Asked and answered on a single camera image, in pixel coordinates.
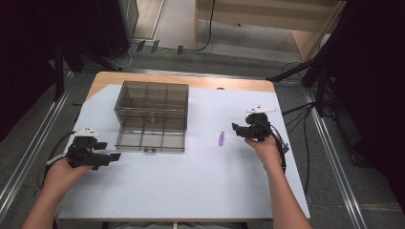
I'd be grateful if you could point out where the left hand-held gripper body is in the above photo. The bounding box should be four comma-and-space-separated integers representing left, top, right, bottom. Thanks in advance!
65, 127, 103, 169

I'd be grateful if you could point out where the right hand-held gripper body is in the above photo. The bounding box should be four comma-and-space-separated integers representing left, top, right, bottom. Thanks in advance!
244, 105, 278, 143

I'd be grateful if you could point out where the clear plastic drawer box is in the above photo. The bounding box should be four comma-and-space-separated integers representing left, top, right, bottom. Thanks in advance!
113, 79, 190, 154

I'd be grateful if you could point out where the person's right hand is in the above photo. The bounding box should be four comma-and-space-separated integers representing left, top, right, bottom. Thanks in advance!
244, 135, 285, 175

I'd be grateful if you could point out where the person's left hand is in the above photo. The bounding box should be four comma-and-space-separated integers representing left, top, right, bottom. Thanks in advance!
42, 156, 94, 198

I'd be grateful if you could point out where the white paper sheet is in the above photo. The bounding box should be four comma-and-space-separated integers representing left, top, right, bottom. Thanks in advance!
56, 83, 311, 221

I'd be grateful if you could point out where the black metal stand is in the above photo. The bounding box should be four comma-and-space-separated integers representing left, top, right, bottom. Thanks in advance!
51, 40, 123, 103
266, 47, 339, 119

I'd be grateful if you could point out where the person's grey clothing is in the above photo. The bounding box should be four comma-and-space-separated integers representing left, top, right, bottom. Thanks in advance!
108, 220, 249, 229

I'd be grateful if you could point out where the wooden table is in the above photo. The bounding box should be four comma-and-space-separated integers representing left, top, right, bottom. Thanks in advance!
54, 71, 311, 224

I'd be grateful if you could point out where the dark curtain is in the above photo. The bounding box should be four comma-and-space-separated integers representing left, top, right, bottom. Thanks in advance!
324, 0, 405, 215
0, 0, 107, 143

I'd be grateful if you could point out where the light wooden furniture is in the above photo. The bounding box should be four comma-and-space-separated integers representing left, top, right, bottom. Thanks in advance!
192, 0, 348, 64

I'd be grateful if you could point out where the dark cabinet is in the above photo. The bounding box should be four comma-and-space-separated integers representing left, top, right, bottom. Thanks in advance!
95, 0, 140, 60

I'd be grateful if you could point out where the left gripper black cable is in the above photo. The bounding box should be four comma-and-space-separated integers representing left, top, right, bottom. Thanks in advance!
36, 130, 77, 191

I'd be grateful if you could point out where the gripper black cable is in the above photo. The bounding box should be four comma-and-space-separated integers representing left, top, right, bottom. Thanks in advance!
36, 130, 77, 191
261, 118, 291, 176

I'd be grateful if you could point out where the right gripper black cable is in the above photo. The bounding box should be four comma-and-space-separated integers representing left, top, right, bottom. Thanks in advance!
261, 118, 291, 176

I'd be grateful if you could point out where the black floor cable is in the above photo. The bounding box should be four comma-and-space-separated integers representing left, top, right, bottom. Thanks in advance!
281, 100, 320, 197

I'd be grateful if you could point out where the metal floor rail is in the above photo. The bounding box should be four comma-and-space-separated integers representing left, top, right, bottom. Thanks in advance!
0, 71, 76, 221
301, 88, 369, 229

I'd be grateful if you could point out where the white floor cable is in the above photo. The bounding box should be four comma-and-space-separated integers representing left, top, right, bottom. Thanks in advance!
108, 43, 141, 69

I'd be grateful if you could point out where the black hanging cable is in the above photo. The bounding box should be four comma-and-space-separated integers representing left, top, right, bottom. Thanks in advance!
195, 0, 217, 52

